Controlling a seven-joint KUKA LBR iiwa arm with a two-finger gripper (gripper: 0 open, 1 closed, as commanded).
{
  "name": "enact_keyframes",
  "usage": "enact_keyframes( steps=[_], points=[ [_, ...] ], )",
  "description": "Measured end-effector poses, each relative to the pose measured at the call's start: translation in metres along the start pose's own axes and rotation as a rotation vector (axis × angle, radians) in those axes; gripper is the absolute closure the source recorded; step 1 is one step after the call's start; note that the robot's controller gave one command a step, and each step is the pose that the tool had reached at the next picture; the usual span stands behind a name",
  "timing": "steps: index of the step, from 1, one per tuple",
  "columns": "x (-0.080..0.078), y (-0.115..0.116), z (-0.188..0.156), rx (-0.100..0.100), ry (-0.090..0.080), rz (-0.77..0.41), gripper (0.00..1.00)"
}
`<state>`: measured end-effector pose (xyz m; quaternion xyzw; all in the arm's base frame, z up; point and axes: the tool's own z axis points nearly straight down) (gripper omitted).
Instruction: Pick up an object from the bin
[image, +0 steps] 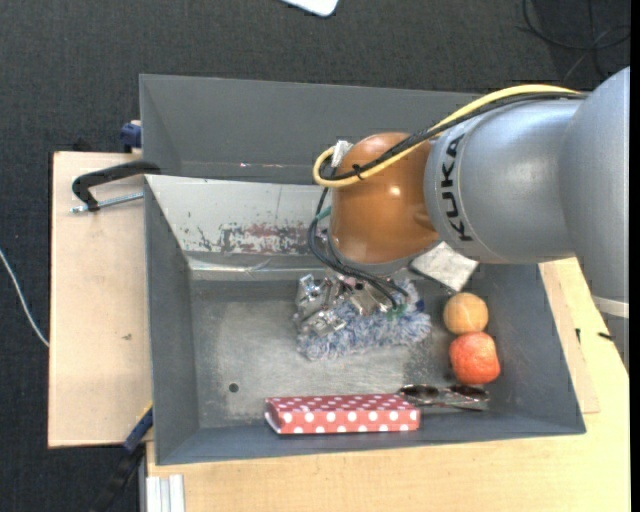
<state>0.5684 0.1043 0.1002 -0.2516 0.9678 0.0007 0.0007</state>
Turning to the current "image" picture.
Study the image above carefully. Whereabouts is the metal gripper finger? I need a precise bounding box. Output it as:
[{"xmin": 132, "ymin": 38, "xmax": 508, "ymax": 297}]
[
  {"xmin": 293, "ymin": 274, "xmax": 326, "ymax": 315},
  {"xmin": 298, "ymin": 311, "xmax": 350, "ymax": 338}
]

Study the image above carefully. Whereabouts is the blue and white fluffy cloth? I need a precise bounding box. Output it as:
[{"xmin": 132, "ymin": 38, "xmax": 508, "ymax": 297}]
[{"xmin": 293, "ymin": 276, "xmax": 434, "ymax": 362}]

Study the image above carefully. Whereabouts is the grey-white square pad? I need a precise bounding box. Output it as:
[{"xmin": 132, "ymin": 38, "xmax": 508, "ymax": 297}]
[{"xmin": 408, "ymin": 240, "xmax": 480, "ymax": 294}]

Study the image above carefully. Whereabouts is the grey metal bin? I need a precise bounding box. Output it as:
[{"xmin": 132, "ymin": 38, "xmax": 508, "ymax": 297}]
[{"xmin": 138, "ymin": 73, "xmax": 587, "ymax": 466}]

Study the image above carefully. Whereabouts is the red white-dotted box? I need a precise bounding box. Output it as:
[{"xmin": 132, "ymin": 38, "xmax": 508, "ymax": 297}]
[{"xmin": 263, "ymin": 392, "xmax": 423, "ymax": 436}]

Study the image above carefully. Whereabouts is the yellow-orange ball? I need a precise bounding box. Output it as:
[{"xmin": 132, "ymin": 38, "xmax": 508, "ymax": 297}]
[{"xmin": 442, "ymin": 292, "xmax": 489, "ymax": 335}]

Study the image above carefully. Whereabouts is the orange toy fruit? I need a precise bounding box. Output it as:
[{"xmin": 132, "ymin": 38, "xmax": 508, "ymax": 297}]
[{"xmin": 447, "ymin": 331, "xmax": 502, "ymax": 387}]

